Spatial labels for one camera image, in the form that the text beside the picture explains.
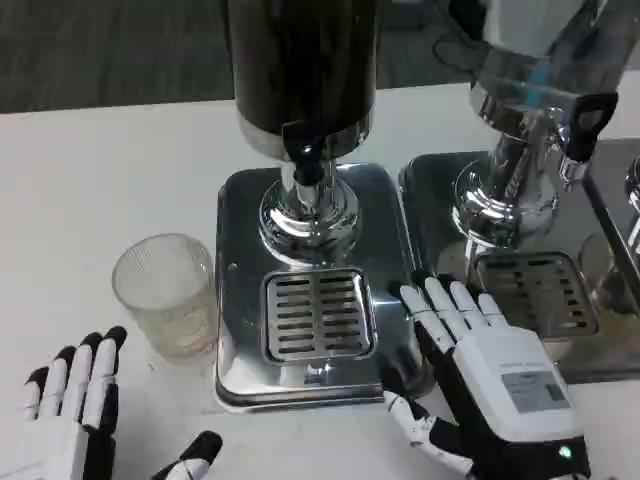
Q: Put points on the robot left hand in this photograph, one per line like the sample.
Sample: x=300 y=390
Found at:
x=95 y=375

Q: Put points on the drink dispenser with dark tank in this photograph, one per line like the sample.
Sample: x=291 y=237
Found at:
x=305 y=65

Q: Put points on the shiny steel drink dispenser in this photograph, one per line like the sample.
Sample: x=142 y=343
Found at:
x=530 y=60

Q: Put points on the shiny steel panel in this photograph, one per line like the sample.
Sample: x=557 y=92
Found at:
x=612 y=210

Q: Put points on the black tap with round knob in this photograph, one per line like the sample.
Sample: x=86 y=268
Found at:
x=306 y=152

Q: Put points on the clear ribbed glass cup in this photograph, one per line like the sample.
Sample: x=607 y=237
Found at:
x=165 y=300

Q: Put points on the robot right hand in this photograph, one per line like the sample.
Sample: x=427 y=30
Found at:
x=505 y=370

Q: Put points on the steel slotted drip grid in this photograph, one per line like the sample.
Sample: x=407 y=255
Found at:
x=320 y=312
x=540 y=290

